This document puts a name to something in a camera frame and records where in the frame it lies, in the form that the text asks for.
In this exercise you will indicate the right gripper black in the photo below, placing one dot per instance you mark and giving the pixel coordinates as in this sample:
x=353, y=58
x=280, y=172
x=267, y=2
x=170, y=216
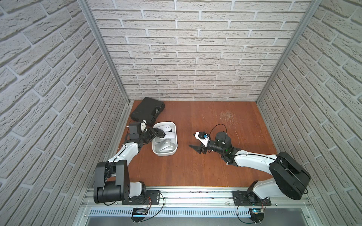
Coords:
x=198, y=149

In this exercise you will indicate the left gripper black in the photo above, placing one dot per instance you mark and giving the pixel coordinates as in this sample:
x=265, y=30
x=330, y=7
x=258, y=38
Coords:
x=152, y=133

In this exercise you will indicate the white mouse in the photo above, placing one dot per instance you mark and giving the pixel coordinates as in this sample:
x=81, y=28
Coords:
x=169, y=135
x=164, y=147
x=166, y=128

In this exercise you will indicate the black mouse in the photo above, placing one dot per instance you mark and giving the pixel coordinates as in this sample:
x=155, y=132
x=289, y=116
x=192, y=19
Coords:
x=159, y=133

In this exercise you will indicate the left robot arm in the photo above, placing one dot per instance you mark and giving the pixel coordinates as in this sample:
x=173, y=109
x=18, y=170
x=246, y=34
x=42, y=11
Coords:
x=112, y=181

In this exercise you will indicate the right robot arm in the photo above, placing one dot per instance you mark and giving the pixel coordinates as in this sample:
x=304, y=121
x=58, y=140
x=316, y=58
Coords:
x=289, y=178

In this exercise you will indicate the white storage box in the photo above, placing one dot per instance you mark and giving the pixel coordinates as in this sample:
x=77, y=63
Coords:
x=158, y=140

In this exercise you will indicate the black carrying case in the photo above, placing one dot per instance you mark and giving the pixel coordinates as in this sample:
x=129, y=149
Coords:
x=148, y=110

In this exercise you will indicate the left controller board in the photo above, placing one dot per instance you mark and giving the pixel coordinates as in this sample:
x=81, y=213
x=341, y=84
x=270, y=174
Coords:
x=140, y=211

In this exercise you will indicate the controller board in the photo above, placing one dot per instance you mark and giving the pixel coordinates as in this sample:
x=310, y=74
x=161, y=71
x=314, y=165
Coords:
x=140, y=211
x=256, y=215

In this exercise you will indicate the right controller board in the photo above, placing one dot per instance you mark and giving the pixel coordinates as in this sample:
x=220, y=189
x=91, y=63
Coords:
x=256, y=215

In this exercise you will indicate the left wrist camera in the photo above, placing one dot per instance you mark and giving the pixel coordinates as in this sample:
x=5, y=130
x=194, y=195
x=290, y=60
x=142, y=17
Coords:
x=137, y=128

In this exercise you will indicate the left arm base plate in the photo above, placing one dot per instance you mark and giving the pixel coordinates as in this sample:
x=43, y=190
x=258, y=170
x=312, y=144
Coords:
x=151, y=197

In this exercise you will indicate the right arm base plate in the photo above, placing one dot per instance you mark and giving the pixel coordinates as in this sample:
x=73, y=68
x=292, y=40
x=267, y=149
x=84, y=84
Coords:
x=244, y=198

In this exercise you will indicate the aluminium front rail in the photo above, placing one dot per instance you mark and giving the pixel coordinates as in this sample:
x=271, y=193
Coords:
x=200, y=196

